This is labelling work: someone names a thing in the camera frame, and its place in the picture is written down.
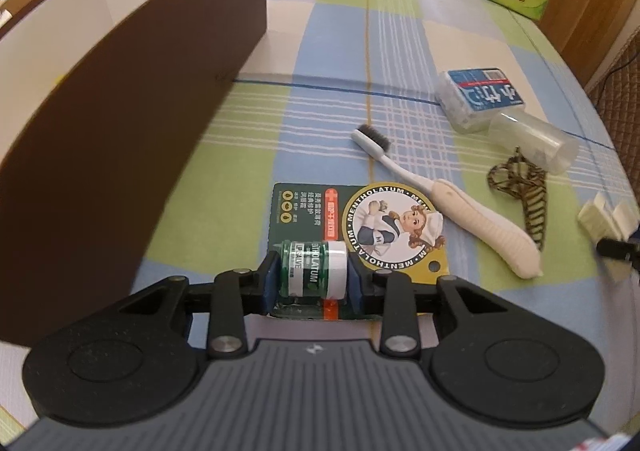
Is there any white toothbrush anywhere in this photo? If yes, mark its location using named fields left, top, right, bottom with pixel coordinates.
left=350, top=125, right=545, bottom=280

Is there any clear plastic tube container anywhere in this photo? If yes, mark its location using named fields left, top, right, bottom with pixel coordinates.
left=487, top=110, right=581, bottom=176

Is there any white plastic clip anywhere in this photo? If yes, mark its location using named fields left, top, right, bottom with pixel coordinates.
left=577, top=193, right=640, bottom=282

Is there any green lip balm card pack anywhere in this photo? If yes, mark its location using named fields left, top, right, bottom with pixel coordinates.
left=270, top=181, right=451, bottom=324

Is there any blue label floss box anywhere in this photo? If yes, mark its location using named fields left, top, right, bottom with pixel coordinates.
left=434, top=67, right=527, bottom=134

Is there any chair with brown quilted cover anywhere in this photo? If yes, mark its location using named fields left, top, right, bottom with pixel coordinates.
left=587, top=31, right=640, bottom=142

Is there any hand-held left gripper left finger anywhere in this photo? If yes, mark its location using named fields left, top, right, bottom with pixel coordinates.
left=117, top=251, right=281, bottom=359

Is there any tiger striped hair claw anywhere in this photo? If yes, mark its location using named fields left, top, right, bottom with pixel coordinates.
left=486, top=146, right=550, bottom=252

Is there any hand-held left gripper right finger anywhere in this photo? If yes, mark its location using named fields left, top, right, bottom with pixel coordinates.
left=347, top=251, right=508, bottom=359

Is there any brown storage box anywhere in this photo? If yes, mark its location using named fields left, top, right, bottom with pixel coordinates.
left=0, top=0, right=268, bottom=347

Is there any black power cable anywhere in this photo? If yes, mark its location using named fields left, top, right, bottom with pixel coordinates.
left=597, top=48, right=640, bottom=86

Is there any checked cloth desktop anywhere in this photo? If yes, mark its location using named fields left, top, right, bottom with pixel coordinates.
left=0, top=0, right=640, bottom=427

